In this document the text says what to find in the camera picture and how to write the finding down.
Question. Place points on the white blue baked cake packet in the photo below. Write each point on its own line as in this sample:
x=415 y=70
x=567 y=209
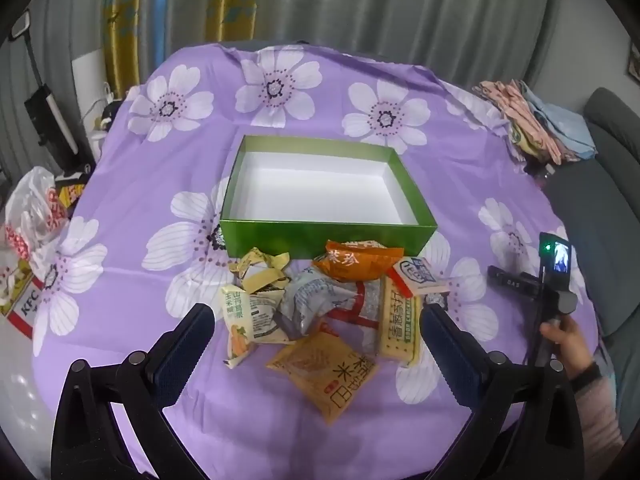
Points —
x=420 y=277

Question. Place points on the person's right forearm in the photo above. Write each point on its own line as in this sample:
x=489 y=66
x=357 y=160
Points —
x=600 y=420

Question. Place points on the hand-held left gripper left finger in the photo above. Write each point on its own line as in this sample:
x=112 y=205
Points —
x=187 y=345

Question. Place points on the grey white peanut packet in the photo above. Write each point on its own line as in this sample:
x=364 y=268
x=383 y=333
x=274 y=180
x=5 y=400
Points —
x=310 y=305

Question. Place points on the white plastic bag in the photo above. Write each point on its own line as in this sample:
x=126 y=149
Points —
x=35 y=205

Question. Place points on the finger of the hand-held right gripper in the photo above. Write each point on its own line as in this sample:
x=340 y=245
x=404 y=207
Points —
x=510 y=280

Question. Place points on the person's right hand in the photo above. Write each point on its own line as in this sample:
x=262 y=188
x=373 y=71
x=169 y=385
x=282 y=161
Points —
x=575 y=347

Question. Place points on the black wristband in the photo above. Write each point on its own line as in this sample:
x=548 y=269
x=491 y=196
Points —
x=586 y=376

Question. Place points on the grey sofa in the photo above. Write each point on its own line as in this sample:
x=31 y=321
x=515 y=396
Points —
x=615 y=160

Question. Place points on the white panel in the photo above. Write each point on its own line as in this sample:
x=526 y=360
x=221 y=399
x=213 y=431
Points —
x=92 y=77

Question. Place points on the cream long cracker packet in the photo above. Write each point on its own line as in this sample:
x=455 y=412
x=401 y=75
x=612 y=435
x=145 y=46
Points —
x=400 y=325

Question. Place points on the purple floral tablecloth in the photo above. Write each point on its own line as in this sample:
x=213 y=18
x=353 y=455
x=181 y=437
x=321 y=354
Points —
x=140 y=185

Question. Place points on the red white paper bag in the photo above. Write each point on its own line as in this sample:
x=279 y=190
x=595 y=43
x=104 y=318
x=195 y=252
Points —
x=20 y=300

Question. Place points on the cream corn snack packet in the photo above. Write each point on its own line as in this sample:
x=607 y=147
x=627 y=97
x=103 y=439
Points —
x=250 y=320

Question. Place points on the green cardboard box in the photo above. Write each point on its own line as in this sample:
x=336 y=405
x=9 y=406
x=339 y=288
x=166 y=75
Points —
x=320 y=180

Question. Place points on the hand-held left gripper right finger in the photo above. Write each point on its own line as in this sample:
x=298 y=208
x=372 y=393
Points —
x=450 y=350

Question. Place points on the pile of folded clothes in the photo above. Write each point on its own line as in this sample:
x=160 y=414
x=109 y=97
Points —
x=540 y=120

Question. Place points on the orange snack packet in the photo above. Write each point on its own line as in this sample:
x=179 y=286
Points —
x=360 y=260

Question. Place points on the framed picture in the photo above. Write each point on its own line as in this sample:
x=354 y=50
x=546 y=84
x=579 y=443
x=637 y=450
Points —
x=634 y=62

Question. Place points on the tan rice cracker packet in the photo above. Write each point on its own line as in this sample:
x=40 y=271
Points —
x=325 y=375

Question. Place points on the gold patterned curtain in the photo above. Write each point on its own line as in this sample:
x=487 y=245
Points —
x=150 y=20

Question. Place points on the grey curtain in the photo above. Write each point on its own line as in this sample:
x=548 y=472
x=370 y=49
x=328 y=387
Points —
x=400 y=10

